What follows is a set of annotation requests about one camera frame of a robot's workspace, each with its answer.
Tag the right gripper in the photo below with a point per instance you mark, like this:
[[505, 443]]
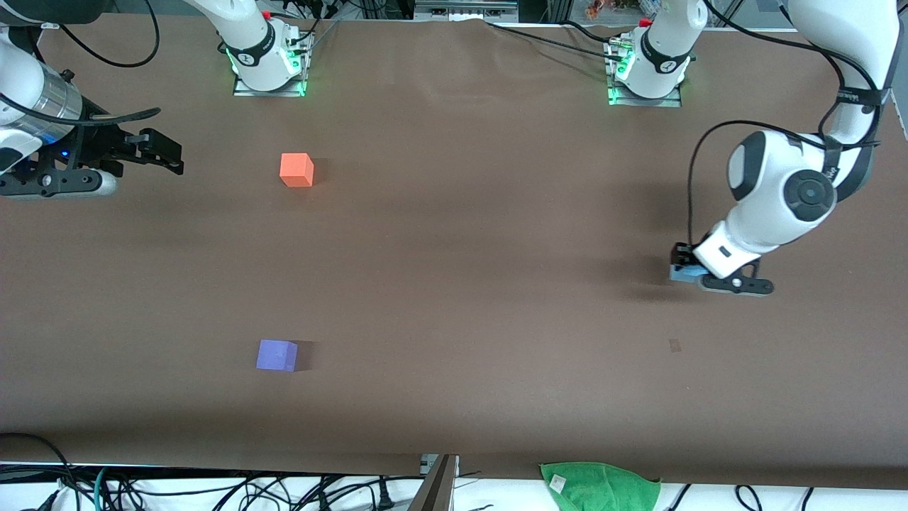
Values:
[[101, 144]]

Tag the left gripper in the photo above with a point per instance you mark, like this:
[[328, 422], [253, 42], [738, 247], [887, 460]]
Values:
[[682, 253]]

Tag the blue foam block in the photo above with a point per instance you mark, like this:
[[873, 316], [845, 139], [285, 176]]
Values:
[[682, 275]]

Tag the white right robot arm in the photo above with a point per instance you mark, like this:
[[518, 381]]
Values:
[[250, 32]]

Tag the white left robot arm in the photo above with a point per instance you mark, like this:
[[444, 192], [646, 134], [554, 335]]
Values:
[[780, 184]]

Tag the orange foam block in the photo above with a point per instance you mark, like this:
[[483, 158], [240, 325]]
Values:
[[296, 170]]

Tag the purple foam block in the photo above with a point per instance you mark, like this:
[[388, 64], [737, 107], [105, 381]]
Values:
[[276, 355]]

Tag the brown table cover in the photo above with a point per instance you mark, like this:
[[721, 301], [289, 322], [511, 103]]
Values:
[[461, 234]]

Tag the green towel cloth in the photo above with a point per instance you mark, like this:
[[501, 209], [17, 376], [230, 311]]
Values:
[[599, 488]]

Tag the orange toy figure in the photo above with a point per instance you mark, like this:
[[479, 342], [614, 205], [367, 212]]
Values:
[[599, 8]]

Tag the grey metal device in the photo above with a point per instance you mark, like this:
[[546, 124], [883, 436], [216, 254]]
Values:
[[464, 8]]

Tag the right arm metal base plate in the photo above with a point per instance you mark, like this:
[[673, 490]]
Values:
[[245, 89]]

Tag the aluminium frame corner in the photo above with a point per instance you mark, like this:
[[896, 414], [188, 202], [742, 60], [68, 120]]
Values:
[[50, 24]]

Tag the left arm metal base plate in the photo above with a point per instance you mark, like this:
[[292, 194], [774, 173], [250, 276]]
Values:
[[621, 101]]

